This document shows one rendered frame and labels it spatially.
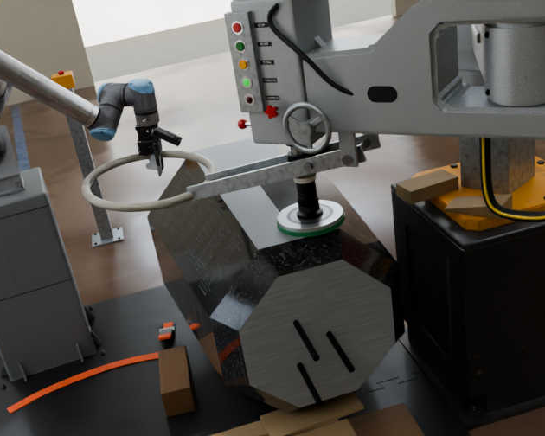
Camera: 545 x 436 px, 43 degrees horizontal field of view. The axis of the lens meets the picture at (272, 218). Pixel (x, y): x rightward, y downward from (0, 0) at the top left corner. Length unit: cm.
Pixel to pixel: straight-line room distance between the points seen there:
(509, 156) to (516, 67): 77
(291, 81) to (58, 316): 179
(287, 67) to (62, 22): 726
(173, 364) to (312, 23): 160
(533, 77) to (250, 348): 112
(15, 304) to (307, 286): 156
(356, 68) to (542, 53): 46
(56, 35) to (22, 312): 616
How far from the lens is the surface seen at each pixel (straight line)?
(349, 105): 188
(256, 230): 222
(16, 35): 906
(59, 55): 911
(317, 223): 214
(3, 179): 314
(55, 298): 326
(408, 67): 179
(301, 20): 192
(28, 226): 311
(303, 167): 207
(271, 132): 202
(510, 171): 248
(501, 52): 173
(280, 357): 221
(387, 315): 227
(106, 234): 453
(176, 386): 285
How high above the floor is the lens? 183
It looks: 25 degrees down
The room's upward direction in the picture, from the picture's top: 9 degrees counter-clockwise
